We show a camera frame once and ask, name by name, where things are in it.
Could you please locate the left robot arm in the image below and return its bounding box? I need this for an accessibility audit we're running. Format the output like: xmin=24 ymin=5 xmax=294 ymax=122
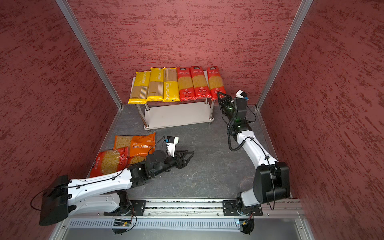
xmin=39 ymin=150 xmax=195 ymax=226

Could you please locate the yellow spaghetti bag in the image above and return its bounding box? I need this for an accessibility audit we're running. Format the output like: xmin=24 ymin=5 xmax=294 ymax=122
xmin=163 ymin=68 xmax=181 ymax=103
xmin=147 ymin=68 xmax=164 ymax=102
xmin=128 ymin=71 xmax=151 ymax=105

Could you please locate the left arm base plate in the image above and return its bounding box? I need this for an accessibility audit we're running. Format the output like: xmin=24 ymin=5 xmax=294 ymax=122
xmin=104 ymin=200 xmax=147 ymax=217

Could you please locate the red macaroni bag small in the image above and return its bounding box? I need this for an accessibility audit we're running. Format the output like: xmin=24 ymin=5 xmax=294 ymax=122
xmin=90 ymin=147 xmax=129 ymax=178

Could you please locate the orange pastatime macaroni bag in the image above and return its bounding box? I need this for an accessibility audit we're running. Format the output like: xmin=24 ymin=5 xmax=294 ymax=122
xmin=114 ymin=133 xmax=156 ymax=165

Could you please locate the clear labelled spaghetti bag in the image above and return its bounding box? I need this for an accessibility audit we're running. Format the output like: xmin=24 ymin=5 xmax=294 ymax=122
xmin=177 ymin=67 xmax=197 ymax=102

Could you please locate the aluminium rail front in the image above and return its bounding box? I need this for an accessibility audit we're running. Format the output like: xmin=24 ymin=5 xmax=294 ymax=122
xmin=69 ymin=197 xmax=306 ymax=219

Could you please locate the left corner aluminium post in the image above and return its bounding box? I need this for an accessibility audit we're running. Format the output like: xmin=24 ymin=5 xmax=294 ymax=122
xmin=56 ymin=0 xmax=124 ymax=111

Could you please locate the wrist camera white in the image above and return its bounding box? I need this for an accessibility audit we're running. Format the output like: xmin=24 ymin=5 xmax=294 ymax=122
xmin=236 ymin=90 xmax=249 ymax=101
xmin=166 ymin=136 xmax=179 ymax=157

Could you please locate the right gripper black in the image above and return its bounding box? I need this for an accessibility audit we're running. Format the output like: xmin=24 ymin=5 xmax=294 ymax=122
xmin=217 ymin=91 xmax=236 ymax=123

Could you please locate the red spaghetti bag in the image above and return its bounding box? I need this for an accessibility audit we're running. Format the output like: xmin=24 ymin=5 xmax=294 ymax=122
xmin=207 ymin=67 xmax=227 ymax=100
xmin=190 ymin=67 xmax=212 ymax=99

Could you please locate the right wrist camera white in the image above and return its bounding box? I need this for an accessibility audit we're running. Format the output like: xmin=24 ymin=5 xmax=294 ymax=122
xmin=236 ymin=90 xmax=249 ymax=101

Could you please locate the right corner aluminium post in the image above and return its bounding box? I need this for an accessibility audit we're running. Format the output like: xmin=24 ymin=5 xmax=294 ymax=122
xmin=256 ymin=0 xmax=313 ymax=112

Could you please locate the white two-tier shelf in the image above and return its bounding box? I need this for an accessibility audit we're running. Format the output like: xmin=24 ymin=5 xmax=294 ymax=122
xmin=129 ymin=70 xmax=220 ymax=131

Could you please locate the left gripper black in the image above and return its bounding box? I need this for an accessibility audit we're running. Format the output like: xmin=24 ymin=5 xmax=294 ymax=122
xmin=151 ymin=149 xmax=195 ymax=177

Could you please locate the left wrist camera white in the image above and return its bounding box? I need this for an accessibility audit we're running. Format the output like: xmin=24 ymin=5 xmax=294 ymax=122
xmin=166 ymin=136 xmax=179 ymax=157

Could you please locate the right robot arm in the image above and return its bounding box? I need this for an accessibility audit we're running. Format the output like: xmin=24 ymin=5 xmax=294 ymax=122
xmin=217 ymin=90 xmax=291 ymax=213

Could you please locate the corner aluminium post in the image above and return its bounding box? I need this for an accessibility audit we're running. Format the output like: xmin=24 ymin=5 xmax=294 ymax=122
xmin=56 ymin=0 xmax=124 ymax=111
xmin=256 ymin=0 xmax=313 ymax=112

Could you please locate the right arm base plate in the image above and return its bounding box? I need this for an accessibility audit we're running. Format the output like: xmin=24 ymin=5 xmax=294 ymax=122
xmin=223 ymin=200 xmax=263 ymax=217

